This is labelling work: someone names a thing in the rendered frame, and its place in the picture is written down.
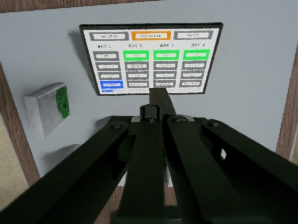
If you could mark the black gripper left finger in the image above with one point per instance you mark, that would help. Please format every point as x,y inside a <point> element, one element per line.
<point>76,190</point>

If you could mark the status display panel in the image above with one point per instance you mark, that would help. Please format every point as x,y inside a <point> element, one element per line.
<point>128,59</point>

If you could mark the light grey flat mat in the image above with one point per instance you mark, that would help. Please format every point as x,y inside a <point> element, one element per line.
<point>247,86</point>

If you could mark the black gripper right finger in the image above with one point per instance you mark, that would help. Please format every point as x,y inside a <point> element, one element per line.
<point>252,185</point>

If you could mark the black drive dock housing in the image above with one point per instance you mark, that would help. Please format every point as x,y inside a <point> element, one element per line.
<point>127,119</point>

